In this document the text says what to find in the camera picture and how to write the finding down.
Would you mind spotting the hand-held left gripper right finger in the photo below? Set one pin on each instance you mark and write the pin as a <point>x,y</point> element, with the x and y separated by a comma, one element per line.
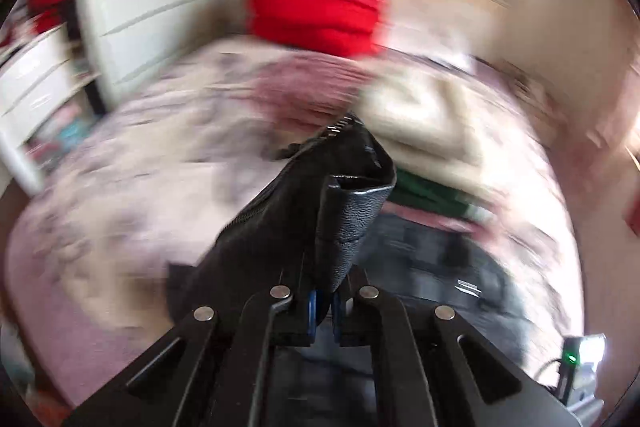
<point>336,312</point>

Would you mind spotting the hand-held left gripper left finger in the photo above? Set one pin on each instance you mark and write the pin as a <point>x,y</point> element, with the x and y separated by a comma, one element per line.
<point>311,307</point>

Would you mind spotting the black leather zip pouch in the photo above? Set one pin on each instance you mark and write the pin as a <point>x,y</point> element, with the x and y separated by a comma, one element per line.
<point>305,217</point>

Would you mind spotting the grey checked cloth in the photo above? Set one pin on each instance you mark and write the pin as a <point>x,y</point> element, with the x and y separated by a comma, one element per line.
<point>450,272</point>

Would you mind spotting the green folded cloth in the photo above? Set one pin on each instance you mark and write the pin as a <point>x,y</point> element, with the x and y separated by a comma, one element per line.
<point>435,197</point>

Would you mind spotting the floral pink bed cover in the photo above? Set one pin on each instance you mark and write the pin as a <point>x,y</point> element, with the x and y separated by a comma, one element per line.
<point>150,187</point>

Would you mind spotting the cream folded cloth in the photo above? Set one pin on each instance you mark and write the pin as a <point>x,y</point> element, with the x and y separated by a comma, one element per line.
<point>425,122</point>

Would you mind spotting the pink knitted cloth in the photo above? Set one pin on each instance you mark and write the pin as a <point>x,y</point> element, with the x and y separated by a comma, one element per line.
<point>305,82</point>

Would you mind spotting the red pillow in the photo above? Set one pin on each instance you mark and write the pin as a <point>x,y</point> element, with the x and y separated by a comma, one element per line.
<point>316,4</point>

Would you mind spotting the white wardrobe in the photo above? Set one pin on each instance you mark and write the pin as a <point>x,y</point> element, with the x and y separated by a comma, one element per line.
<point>145,2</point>

